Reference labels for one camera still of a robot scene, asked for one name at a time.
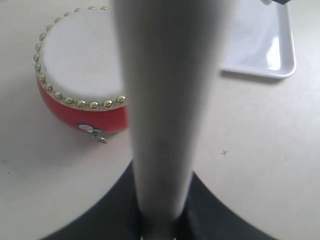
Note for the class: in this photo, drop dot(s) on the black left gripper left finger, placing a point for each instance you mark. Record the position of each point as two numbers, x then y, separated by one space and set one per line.
114 217

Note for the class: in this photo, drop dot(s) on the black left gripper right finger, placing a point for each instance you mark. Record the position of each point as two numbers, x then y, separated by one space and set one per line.
205 217

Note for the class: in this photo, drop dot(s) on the white drumstick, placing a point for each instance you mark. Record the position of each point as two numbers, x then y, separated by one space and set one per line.
170 52

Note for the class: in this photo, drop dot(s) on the small red drum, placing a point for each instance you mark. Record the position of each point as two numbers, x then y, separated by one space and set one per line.
78 72

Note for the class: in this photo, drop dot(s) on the white plastic tray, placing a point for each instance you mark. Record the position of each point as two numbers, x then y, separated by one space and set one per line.
261 41

